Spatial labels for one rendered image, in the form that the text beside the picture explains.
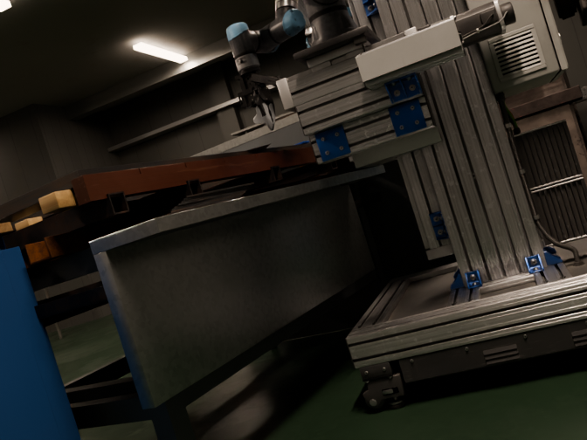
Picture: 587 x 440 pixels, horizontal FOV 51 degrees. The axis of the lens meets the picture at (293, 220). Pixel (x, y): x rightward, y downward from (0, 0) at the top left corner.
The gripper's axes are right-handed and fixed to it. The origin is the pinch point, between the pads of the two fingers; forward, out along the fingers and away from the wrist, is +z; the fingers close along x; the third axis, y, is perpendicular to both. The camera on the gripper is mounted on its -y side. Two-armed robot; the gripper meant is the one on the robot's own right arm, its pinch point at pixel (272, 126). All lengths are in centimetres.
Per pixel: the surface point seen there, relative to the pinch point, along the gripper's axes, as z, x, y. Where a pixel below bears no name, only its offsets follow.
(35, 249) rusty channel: 19, 80, 28
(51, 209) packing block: 12, 82, 16
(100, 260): 27, 84, 3
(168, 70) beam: -219, -537, 435
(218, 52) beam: -214, -553, 355
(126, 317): 40, 84, 1
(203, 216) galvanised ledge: 24, 70, -15
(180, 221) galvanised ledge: 24, 77, -15
